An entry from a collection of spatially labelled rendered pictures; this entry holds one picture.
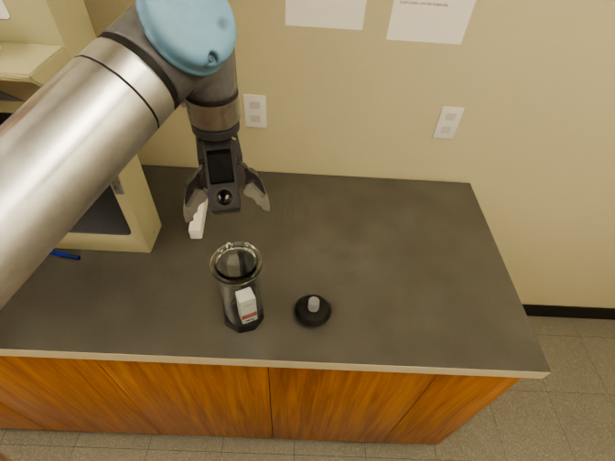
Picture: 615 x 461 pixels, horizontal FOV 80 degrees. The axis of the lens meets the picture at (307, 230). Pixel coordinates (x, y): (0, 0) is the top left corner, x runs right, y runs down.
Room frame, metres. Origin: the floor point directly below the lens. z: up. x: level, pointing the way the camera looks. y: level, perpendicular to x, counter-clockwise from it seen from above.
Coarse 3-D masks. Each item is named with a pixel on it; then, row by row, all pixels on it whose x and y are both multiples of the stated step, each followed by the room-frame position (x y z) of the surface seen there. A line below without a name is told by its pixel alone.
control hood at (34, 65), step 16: (16, 48) 0.61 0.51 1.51; (32, 48) 0.62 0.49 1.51; (48, 48) 0.62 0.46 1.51; (64, 48) 0.64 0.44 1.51; (0, 64) 0.55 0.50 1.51; (16, 64) 0.56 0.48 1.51; (32, 64) 0.56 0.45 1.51; (48, 64) 0.58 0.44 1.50; (64, 64) 0.62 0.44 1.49; (0, 80) 0.53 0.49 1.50; (16, 80) 0.53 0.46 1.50; (32, 80) 0.53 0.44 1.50; (48, 80) 0.56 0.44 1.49; (16, 96) 0.58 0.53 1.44
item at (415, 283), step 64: (320, 192) 0.96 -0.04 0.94; (384, 192) 0.99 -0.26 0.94; (448, 192) 1.01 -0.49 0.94; (128, 256) 0.62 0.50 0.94; (192, 256) 0.64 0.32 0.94; (320, 256) 0.68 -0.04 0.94; (384, 256) 0.70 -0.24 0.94; (448, 256) 0.72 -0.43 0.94; (0, 320) 0.40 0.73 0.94; (64, 320) 0.41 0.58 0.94; (128, 320) 0.43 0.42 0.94; (192, 320) 0.44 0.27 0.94; (384, 320) 0.48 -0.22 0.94; (448, 320) 0.50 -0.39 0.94; (512, 320) 0.51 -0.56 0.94
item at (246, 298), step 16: (224, 256) 0.49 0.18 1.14; (240, 256) 0.51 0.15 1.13; (256, 256) 0.48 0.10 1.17; (224, 272) 0.49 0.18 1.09; (240, 272) 0.51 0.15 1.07; (256, 272) 0.44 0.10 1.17; (224, 288) 0.43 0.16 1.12; (240, 288) 0.42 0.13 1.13; (256, 288) 0.45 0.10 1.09; (224, 304) 0.43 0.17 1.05; (240, 304) 0.42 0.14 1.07; (256, 304) 0.44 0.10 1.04; (240, 320) 0.42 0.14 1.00
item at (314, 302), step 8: (304, 296) 0.51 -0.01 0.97; (312, 296) 0.49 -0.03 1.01; (320, 296) 0.52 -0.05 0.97; (304, 304) 0.49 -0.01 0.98; (312, 304) 0.47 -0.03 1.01; (320, 304) 0.49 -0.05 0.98; (328, 304) 0.50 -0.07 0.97; (296, 312) 0.47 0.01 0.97; (304, 312) 0.47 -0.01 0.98; (312, 312) 0.47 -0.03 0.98; (320, 312) 0.47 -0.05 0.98; (328, 312) 0.47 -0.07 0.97; (304, 320) 0.45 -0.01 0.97; (312, 320) 0.45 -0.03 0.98; (320, 320) 0.45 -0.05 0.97
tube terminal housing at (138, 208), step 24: (24, 0) 0.64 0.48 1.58; (48, 0) 0.64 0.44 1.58; (72, 0) 0.71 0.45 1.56; (0, 24) 0.64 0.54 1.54; (24, 24) 0.64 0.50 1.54; (48, 24) 0.64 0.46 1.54; (72, 24) 0.69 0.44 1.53; (72, 48) 0.66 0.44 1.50; (144, 192) 0.72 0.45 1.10; (144, 216) 0.68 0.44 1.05; (72, 240) 0.63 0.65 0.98; (96, 240) 0.63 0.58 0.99; (120, 240) 0.64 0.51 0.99; (144, 240) 0.64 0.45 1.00
